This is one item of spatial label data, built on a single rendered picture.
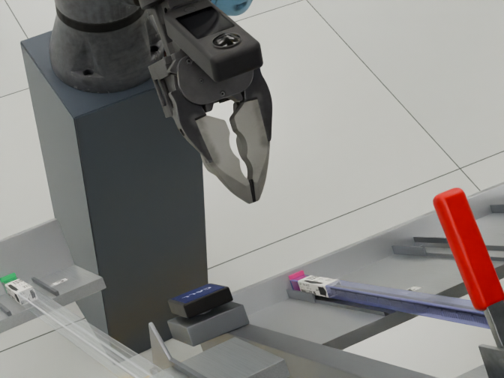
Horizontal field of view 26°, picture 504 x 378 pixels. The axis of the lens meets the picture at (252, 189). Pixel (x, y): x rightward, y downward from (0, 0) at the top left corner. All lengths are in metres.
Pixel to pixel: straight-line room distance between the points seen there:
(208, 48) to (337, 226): 1.11
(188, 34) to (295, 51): 1.41
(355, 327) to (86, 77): 0.71
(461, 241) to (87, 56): 0.93
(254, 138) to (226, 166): 0.04
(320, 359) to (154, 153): 0.85
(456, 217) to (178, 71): 0.48
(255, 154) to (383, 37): 1.43
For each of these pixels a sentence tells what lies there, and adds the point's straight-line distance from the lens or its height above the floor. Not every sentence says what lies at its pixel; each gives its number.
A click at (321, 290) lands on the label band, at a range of 0.91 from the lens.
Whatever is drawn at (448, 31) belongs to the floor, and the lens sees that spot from 2.43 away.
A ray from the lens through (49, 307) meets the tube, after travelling 0.82.
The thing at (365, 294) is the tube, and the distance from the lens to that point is 0.83.
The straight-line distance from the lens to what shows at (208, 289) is 0.88.
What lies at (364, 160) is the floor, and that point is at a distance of 2.11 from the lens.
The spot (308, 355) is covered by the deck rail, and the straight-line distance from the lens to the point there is 0.71.
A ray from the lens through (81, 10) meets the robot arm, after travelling 1.37.
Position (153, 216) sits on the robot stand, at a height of 0.31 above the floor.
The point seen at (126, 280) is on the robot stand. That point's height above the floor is 0.20.
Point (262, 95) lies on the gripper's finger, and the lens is 1.00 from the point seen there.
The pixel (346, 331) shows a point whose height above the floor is 0.85.
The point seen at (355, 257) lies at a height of 0.73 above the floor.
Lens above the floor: 1.49
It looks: 47 degrees down
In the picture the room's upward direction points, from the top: straight up
